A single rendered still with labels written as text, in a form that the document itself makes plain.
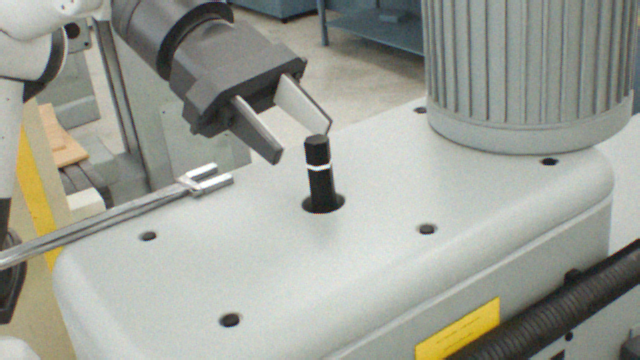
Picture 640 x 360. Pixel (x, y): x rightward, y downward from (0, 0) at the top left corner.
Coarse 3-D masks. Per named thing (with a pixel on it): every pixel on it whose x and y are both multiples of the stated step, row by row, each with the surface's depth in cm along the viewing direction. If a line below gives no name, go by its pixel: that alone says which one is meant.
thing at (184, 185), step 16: (192, 176) 68; (208, 176) 69; (224, 176) 67; (160, 192) 66; (176, 192) 65; (192, 192) 65; (208, 192) 66; (112, 208) 64; (128, 208) 64; (144, 208) 64; (80, 224) 62; (96, 224) 62; (112, 224) 63; (32, 240) 61; (48, 240) 60; (64, 240) 61; (0, 256) 59; (16, 256) 59; (32, 256) 59
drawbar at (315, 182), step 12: (312, 144) 59; (324, 144) 59; (312, 156) 60; (324, 156) 60; (324, 168) 60; (312, 180) 61; (324, 180) 61; (312, 192) 62; (324, 192) 61; (312, 204) 62; (324, 204) 62; (336, 204) 63
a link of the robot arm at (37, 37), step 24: (0, 0) 79; (24, 0) 76; (0, 24) 80; (24, 24) 78; (48, 24) 77; (0, 48) 83; (24, 48) 84; (48, 48) 86; (0, 72) 85; (24, 72) 86; (48, 72) 88
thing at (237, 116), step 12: (228, 108) 60; (240, 108) 59; (228, 120) 60; (240, 120) 60; (252, 120) 59; (240, 132) 60; (252, 132) 59; (264, 132) 59; (252, 144) 60; (264, 144) 59; (276, 144) 58; (264, 156) 59; (276, 156) 59
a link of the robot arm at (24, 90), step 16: (64, 32) 88; (64, 48) 88; (0, 80) 85; (16, 80) 89; (48, 80) 89; (0, 96) 86; (16, 96) 87; (32, 96) 90; (0, 112) 86; (16, 112) 88; (0, 128) 86; (16, 128) 88; (0, 144) 87; (16, 144) 89; (0, 160) 87; (16, 160) 90; (0, 176) 87; (0, 192) 87
